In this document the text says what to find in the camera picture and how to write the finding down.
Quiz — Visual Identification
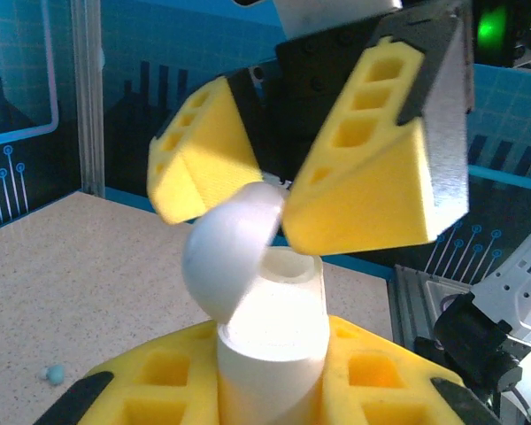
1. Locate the aluminium frame post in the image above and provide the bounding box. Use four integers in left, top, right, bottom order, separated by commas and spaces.
73, 0, 105, 198

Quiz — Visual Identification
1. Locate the light blue wireless earbud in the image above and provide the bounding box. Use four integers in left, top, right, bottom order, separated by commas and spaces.
38, 365, 66, 386

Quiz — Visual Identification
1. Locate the light blue cap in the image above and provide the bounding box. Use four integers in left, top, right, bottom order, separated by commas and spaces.
181, 180, 332, 425

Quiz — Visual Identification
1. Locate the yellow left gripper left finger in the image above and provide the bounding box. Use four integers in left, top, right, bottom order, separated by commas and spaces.
34, 321, 222, 425

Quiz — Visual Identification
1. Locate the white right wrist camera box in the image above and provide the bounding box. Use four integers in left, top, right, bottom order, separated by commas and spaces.
232, 0, 404, 40

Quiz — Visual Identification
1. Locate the aluminium arm base rail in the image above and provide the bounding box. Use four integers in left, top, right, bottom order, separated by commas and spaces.
389, 263, 474, 355

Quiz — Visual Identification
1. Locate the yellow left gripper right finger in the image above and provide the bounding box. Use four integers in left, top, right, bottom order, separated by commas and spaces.
320, 313, 504, 425

